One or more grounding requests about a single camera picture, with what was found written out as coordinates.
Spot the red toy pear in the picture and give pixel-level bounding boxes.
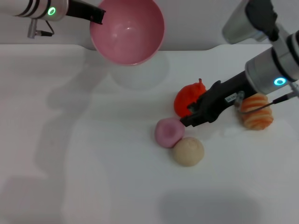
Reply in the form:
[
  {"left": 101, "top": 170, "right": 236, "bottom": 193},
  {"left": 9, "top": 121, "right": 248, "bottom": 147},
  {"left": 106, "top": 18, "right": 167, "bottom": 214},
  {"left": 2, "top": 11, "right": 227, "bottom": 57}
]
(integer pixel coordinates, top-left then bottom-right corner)
[{"left": 173, "top": 78, "right": 207, "bottom": 118}]

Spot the left arm cable with connector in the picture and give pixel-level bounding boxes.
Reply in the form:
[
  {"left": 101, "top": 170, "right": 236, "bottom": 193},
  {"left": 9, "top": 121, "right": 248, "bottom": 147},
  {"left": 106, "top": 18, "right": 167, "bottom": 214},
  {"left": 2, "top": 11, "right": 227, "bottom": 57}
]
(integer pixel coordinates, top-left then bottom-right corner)
[{"left": 27, "top": 19, "right": 54, "bottom": 39}]

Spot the right arm cable with connector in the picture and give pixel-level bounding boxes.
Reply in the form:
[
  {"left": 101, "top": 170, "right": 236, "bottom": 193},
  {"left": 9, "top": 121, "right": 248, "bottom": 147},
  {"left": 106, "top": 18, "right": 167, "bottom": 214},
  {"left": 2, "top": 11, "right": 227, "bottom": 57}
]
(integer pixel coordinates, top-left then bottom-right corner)
[{"left": 234, "top": 83, "right": 299, "bottom": 115}]

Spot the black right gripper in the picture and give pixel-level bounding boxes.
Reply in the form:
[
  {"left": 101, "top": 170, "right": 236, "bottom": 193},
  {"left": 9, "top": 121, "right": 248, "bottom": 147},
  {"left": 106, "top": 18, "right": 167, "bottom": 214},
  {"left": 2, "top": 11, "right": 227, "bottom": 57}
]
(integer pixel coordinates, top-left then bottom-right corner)
[{"left": 179, "top": 70, "right": 253, "bottom": 127}]

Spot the orange striped bread roll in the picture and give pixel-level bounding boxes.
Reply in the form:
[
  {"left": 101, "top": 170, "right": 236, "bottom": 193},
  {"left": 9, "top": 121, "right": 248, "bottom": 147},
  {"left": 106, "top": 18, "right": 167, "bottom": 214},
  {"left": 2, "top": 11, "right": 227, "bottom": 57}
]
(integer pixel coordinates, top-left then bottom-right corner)
[{"left": 239, "top": 94, "right": 274, "bottom": 130}]

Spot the pink plastic bowl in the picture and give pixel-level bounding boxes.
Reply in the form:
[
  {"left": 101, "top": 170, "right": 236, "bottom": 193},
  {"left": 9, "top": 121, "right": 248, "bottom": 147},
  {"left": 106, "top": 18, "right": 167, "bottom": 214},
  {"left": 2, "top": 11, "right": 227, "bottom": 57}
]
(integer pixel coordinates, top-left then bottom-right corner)
[{"left": 89, "top": 0, "right": 165, "bottom": 66}]

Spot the pink toy peach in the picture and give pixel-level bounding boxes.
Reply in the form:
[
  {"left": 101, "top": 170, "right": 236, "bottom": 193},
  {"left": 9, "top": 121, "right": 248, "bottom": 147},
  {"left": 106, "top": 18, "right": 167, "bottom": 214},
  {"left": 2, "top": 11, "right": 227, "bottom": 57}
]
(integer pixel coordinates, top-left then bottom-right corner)
[{"left": 154, "top": 118, "right": 185, "bottom": 149}]

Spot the beige round bun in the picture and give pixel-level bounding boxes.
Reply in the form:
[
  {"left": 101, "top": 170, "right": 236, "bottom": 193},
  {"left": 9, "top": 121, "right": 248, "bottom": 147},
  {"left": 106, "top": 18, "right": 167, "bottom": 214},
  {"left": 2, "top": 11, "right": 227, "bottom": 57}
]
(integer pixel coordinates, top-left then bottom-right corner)
[{"left": 172, "top": 136, "right": 205, "bottom": 168}]

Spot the arm cable with connector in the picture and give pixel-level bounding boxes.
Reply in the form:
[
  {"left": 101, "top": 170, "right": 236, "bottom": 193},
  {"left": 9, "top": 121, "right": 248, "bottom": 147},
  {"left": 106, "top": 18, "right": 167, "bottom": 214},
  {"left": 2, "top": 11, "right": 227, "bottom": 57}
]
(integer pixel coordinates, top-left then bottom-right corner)
[
  {"left": 234, "top": 83, "right": 299, "bottom": 115},
  {"left": 27, "top": 19, "right": 54, "bottom": 39}
]

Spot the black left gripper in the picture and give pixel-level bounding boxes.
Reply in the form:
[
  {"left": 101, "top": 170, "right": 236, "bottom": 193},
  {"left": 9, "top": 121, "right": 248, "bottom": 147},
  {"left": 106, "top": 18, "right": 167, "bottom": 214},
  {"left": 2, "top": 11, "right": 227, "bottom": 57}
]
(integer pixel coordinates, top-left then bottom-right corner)
[{"left": 66, "top": 0, "right": 107, "bottom": 25}]

